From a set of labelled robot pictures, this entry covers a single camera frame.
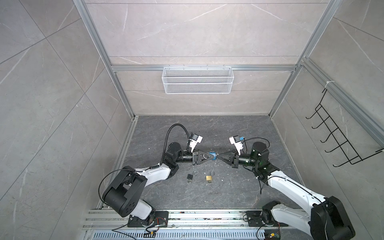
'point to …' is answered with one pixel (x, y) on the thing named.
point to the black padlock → (189, 176)
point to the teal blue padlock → (214, 154)
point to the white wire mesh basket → (197, 80)
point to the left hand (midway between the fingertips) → (212, 156)
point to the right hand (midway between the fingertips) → (218, 156)
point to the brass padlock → (208, 177)
